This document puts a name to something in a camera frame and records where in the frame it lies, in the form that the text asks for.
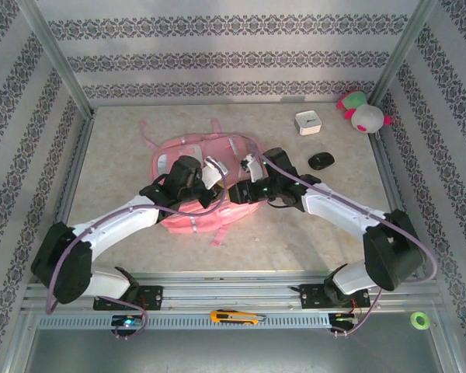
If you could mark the pink school backpack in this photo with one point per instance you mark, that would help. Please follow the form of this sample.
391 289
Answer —
202 217

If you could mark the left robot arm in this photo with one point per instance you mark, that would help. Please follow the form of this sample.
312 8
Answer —
112 225

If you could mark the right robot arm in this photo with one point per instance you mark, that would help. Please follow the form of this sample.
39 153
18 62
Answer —
334 210

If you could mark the black computer mouse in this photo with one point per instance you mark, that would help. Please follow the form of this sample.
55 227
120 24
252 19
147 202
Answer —
321 161

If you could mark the white square alarm clock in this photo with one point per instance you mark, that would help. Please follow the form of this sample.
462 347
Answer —
308 122

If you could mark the grey pink green plush toy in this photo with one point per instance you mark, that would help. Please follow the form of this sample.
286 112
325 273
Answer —
367 118

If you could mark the yellow utility knife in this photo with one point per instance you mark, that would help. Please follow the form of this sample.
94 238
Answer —
225 316

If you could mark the green tape roll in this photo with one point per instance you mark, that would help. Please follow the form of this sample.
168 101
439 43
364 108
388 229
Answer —
412 320

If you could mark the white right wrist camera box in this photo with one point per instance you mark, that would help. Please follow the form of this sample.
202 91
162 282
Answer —
252 167

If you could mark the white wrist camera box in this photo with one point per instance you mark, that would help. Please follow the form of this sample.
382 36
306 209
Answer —
213 175
252 167

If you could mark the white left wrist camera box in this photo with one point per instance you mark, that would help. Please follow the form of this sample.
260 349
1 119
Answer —
213 175

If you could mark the aluminium side rail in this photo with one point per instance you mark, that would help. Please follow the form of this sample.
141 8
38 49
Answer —
392 194
71 186

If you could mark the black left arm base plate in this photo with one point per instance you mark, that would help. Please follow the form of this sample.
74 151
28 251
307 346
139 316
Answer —
153 297

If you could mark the aluminium mounting rail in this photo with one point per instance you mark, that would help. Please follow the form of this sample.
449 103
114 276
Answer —
233 291

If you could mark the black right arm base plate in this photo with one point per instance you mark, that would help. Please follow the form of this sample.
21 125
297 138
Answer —
310 297

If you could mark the aluminium frame post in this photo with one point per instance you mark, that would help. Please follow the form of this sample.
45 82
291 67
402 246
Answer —
404 50
54 54

